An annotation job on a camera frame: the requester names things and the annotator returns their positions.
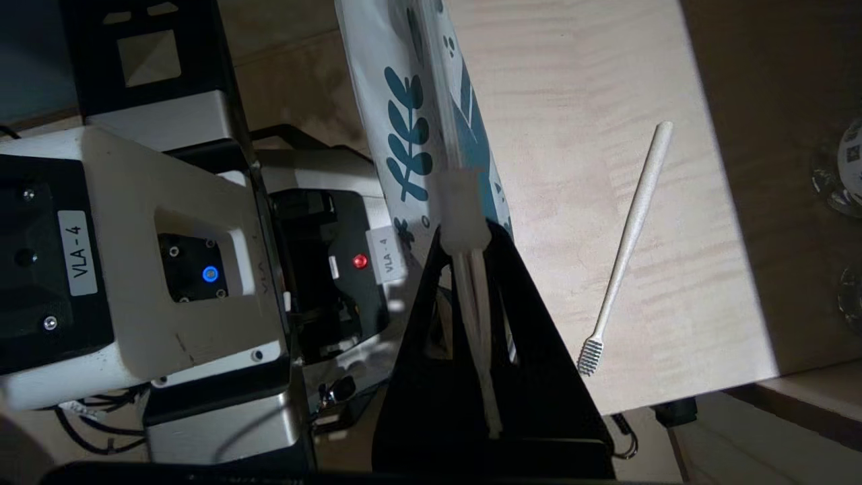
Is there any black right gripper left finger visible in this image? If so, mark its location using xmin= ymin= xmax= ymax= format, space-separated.
xmin=372 ymin=228 xmax=494 ymax=474

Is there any white toothbrush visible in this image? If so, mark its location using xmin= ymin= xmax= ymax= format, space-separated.
xmin=577 ymin=121 xmax=674 ymax=377

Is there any white floral plastic pouch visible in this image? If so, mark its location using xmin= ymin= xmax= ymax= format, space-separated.
xmin=335 ymin=0 xmax=516 ymax=439

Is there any clear plastic water bottle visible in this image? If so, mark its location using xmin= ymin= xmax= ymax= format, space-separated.
xmin=811 ymin=118 xmax=862 ymax=220
xmin=838 ymin=266 xmax=862 ymax=337

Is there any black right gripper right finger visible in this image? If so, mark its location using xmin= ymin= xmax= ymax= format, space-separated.
xmin=481 ymin=221 xmax=616 ymax=474

